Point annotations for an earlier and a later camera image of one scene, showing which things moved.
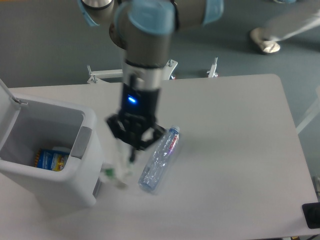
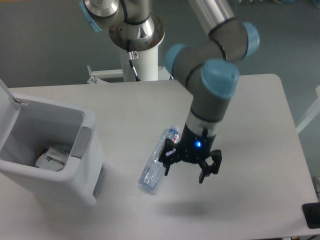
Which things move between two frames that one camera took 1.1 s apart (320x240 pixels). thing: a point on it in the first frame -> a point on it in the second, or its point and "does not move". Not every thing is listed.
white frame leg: [315, 111] does not move
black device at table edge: [311, 212] does not move
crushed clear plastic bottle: [154, 169] does not move
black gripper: [138, 111] -> [192, 148]
